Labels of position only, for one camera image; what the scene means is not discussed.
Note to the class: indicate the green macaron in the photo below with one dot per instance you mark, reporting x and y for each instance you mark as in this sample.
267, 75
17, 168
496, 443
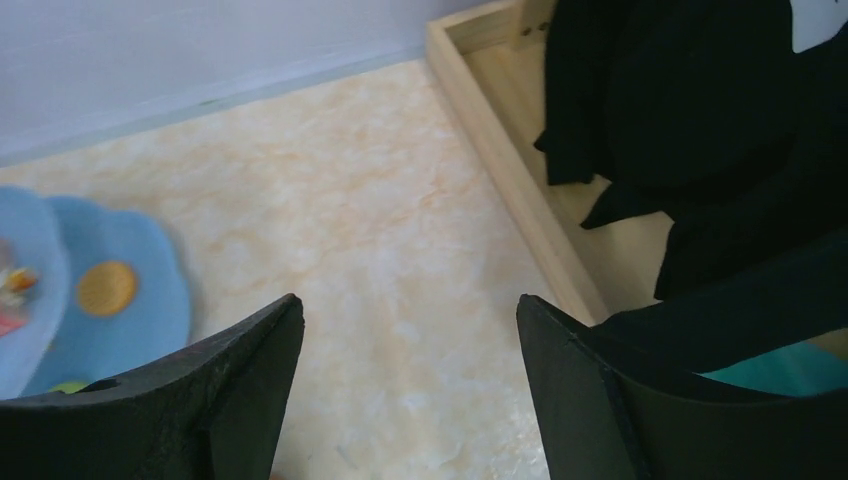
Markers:
69, 387

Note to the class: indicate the black hanging garment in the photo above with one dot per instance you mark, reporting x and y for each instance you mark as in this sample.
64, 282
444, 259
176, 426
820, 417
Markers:
731, 118

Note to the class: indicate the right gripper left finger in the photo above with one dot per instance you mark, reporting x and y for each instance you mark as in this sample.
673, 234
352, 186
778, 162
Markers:
212, 410

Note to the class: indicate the orange round cookie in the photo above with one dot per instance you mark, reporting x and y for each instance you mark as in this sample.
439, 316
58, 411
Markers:
107, 288

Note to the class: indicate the wooden clothes rack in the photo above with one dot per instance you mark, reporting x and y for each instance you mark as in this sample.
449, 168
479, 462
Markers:
490, 60

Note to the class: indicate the blue three-tier cake stand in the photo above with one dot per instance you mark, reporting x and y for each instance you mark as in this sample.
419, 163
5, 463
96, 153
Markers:
60, 238

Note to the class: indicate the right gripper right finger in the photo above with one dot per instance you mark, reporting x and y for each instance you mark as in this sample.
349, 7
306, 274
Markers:
607, 411

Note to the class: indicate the red striped cake slice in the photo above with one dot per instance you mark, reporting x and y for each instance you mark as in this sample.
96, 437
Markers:
17, 285

